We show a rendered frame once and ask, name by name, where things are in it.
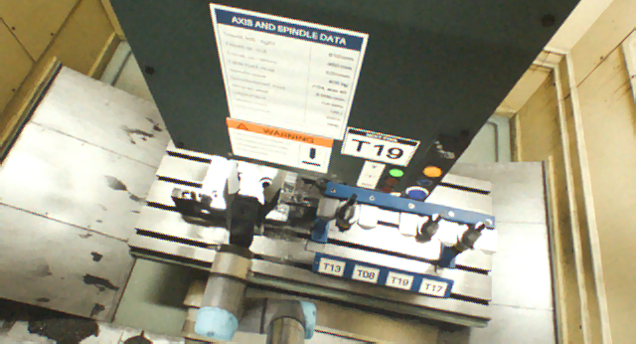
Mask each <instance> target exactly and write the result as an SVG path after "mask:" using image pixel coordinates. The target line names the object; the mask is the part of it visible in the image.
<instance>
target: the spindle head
mask: <svg viewBox="0 0 636 344"><path fill-rule="evenodd" d="M580 1H581V0H109V2H110V4H111V6H112V8H113V11H114V13H115V15H116V17H117V19H118V22H119V25H120V27H121V29H122V31H123V33H124V36H125V38H126V40H127V42H128V44H129V47H130V49H131V51H132V53H133V55H134V58H135V60H136V62H137V64H138V66H139V69H140V71H141V73H142V75H143V76H144V79H145V81H146V83H147V85H148V88H149V90H150V93H151V95H152V97H153V99H154V101H155V104H156V106H157V108H158V110H159V112H160V115H161V117H162V119H163V121H164V123H165V126H166V128H167V130H168V132H169V135H170V138H171V140H172V142H173V144H174V146H175V148H177V149H181V150H186V151H192V152H197V153H202V154H207V155H212V156H217V157H222V158H227V159H232V160H236V161H241V162H246V163H251V164H256V165H261V166H266V167H271V168H277V169H282V170H287V171H292V172H297V173H302V174H307V176H313V177H317V178H322V179H327V180H332V181H337V182H342V183H347V184H353V185H358V182H359V179H360V177H361V173H362V170H363V168H364V165H365V162H366V161H370V162H375V163H380V164H385V167H384V169H383V171H382V173H381V176H380V178H379V180H378V182H377V185H376V187H375V189H378V190H379V187H380V186H382V185H386V184H385V183H384V182H383V179H384V178H385V177H389V176H390V174H389V173H388V172H387V171H388V168H390V167H394V166H398V167H401V168H403V169H404V170H405V174H404V175H402V177H397V178H399V179H400V183H399V184H398V185H396V186H393V187H395V188H396V191H395V192H393V193H398V194H401V192H402V191H403V189H404V187H405V186H406V184H407V183H408V181H409V179H410V178H411V175H412V174H413V172H414V171H415V169H416V167H417V166H418V164H419V163H420V161H421V159H422V158H423V156H424V154H425V153H426V151H427V150H428V148H429V147H430V145H431V143H432V142H433V140H434V139H435V137H436V136H437V135H441V136H445V137H451V138H456V139H461V140H466V141H471V142H472V140H473V139H474V138H475V137H476V135H477V134H478V133H479V132H480V130H481V128H482V127H483V126H484V124H485V123H486V122H487V121H488V119H489V118H490V117H491V115H492V114H493V113H494V112H495V110H496V109H497V108H498V107H499V105H500V104H501V103H502V102H503V100H504V99H505V98H506V97H507V95H508V94H509V93H510V92H511V90H512V89H513V88H514V86H515V85H516V84H517V83H518V81H519V80H520V79H521V78H522V76H523V75H524V74H525V73H526V71H527V70H528V69H529V68H530V66H531V65H532V64H533V63H534V61H535V60H536V59H537V57H538V56H539V55H540V54H541V51H542V50H543V49H544V48H545V46H546V45H547V44H548V43H549V41H550V40H551V39H552V38H553V36H554V35H555V34H556V33H557V31H558V30H559V28H560V27H561V26H562V25H563V23H564V22H565V20H566V18H567V17H568V16H569V15H570V13H571V12H572V11H573V10H574V8H575V7H576V6H577V5H578V3H579V2H580ZM210 4H214V5H219V6H225V7H230V8H235V9H240V10H244V11H249V12H254V13H259V14H264V15H270V16H275V17H281V18H286V19H291V20H296V21H301V22H306V23H311V24H317V25H322V26H327V27H332V28H337V29H342V30H347V31H352V32H358V33H363V34H368V35H369V37H368V41H367V45H366V49H365V53H364V57H363V61H362V65H361V69H360V73H359V77H358V81H357V85H356V89H355V93H354V98H353V102H351V106H350V110H349V114H348V118H347V122H346V126H345V130H344V134H343V139H342V140H338V139H333V138H328V137H325V136H323V135H318V134H313V133H307V132H302V131H298V130H293V129H288V128H283V127H278V126H273V125H267V124H262V123H257V122H252V121H247V120H242V119H237V118H232V117H231V114H230V109H229V104H228V99H227V93H226V87H225V82H224V77H223V72H222V66H221V61H220V56H219V51H218V44H217V39H216V34H215V29H214V24H213V18H212V13H211V8H210ZM227 118H230V119H236V120H241V121H246V122H251V123H256V124H261V125H266V126H271V127H277V128H282V129H287V130H292V131H297V132H302V133H307V134H313V135H318V136H323V138H328V139H333V144H332V149H331V153H330V158H329V163H328V167H327V172H321V171H316V170H310V169H306V168H301V167H296V166H291V165H286V164H281V163H276V162H270V161H265V160H260V159H255V158H250V157H245V156H240V155H235V153H234V149H233V148H232V144H231V139H230V133H229V129H228V124H227ZM348 126H352V127H357V128H362V129H367V130H371V131H375V132H380V133H385V134H390V135H391V136H396V137H401V138H406V139H411V140H416V141H419V144H418V145H417V147H416V149H415V150H414V152H413V154H412V156H411V157H410V159H409V161H408V163H407V164H406V166H405V165H400V164H395V163H390V162H385V161H380V160H375V159H370V158H365V157H360V156H355V155H349V154H344V153H341V151H342V147H343V143H344V139H345V135H346V131H347V127H348Z"/></svg>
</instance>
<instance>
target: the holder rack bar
mask: <svg viewBox="0 0 636 344"><path fill-rule="evenodd" d="M353 194H357V195H358V199H357V201H358V205H360V203H364V204H369V205H374V206H379V209H381V210H386V211H391V212H397V213H399V211H404V212H409V213H414V214H418V216H419V217H421V218H423V217H427V219H428V218H430V217H432V216H434V215H436V214H439V213H440V212H441V211H443V212H444V213H445V217H443V220H448V221H454V222H458V224H459V226H461V227H464V226H466V227H467V228H471V227H473V226H474V225H476V224H478V223H484V221H485V220H488V221H489V222H490V225H489V226H487V229H488V230H492V231H494V229H495V216H494V215H489V214H485V213H480V212H475V211H470V210H465V209H460V208H455V207H450V206H444V205H439V204H434V203H429V202H421V201H416V200H412V199H407V198H402V197H400V196H396V195H390V194H385V193H380V192H375V191H370V190H365V189H360V188H355V187H349V186H344V185H339V184H334V183H329V182H328V183H327V187H326V192H325V196H327V197H333V198H338V199H339V201H341V202H343V201H347V199H348V198H350V197H352V195H353Z"/></svg>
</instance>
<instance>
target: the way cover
mask: <svg viewBox="0 0 636 344"><path fill-rule="evenodd" d="M207 282H208V280H207V279H202V278H197V277H193V278H192V281H191V284H190V287H189V290H188V293H187V296H186V299H185V301H184V304H185V305H187V306H188V307H189V309H188V312H187V316H186V319H185V323H184V326H183V329H182V332H181V334H180V336H182V337H184V338H186V340H185V343H184V344H264V343H265V338H266V335H259V334H249V333H239V332H236V333H235V336H234V338H233V340H231V341H225V340H219V339H214V338H209V337H204V336H200V335H197V334H196V333H195V325H196V321H197V312H198V310H199V309H200V305H201V302H202V299H203V296H204V292H205V289H206V286H207ZM245 295H255V296H265V297H274V298H283V299H289V298H291V299H293V300H295V299H299V300H301V301H308V302H312V303H314V305H315V306H316V323H315V332H313V336H312V338H311V339H304V344H438V326H434V325H430V324H426V323H421V322H417V321H412V320H407V319H403V318H398V317H394V316H390V315H385V314H383V315H382V314H381V313H379V314H378V312H375V313H373V311H371V312H369V310H367V311H365V309H362V310H360V308H356V309H355V307H350V306H346V305H342V304H338V303H334V302H329V301H325V300H321V299H316V298H310V297H304V296H298V295H293V294H287V293H282V292H279V293H278V292H276V291H271V290H264V289H259V288H253V287H247V288H246V292H245ZM282 295H283V296H282ZM288 296H289V298H288ZM331 323H332V324H331ZM317 328H318V329H317ZM317 331H318V332H317ZM321 331H322V333H321ZM319 332H320V333H319ZM330 332H331V333H330ZM350 332H351V333H350ZM318 333H319V334H318ZM326 334H327V335H326ZM352 335H353V336H352ZM337 336H338V337H337ZM340 336H341V337H342V338H343V337H344V336H345V337H344V338H347V337H348V339H342V338H341V337H340ZM349 339H350V340H349Z"/></svg>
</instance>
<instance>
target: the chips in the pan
mask: <svg viewBox="0 0 636 344"><path fill-rule="evenodd" d="M10 303H11V301H9V300H5V299H0V317H2V316H3V315H4V312H5V311H6V309H7V308H8V306H9V305H10ZM104 306H106V305H104ZM104 306H103V305H102V304H98V303H96V304H95V306H94V308H93V310H92V312H91V315H90V318H91V319H92V321H89V319H90V318H84V317H81V316H76V315H71V314H66V313H62V312H58V311H53V310H48V309H46V310H45V309H43V307H42V308H41V307H38V306H36V307H38V309H33V310H32V312H30V313H29V316H30V320H29V322H28V323H25V324H27V325H28V328H27V331H29V333H30V334H32V335H33V334H35V335H36V334H38V333H39V334H38V336H40V337H41V336H43V337H45V338H46V337H47V339H50V340H51V339H52V340H55V342H56V344H80V342H82V341H83V340H85V339H86V338H88V337H90V336H91V335H94V336H95V337H98V336H99V335H98V334H99V333H100V330H99V329H100V328H99V325H98V323H96V321H97V318H96V317H95V316H96V315H97V316H98V314H99V313H100V311H103V312H104V310H105V309H106V308H107V307H104ZM37 311H38V312H39V313H38V312H37ZM36 313H37V314H36ZM35 315H36V316H35ZM94 317H95V318H94ZM29 333H28V334H29ZM32 335H31V336H32ZM140 336H141V335H134V336H133V335H132V336H131V337H129V335H128V337H127V338H126V340H124V341H123V340H120V342H123V343H121V344H153V342H152V341H151V342H150V341H149V340H147V338H146V337H145V335H144V336H143V335H142V336H141V337H140Z"/></svg>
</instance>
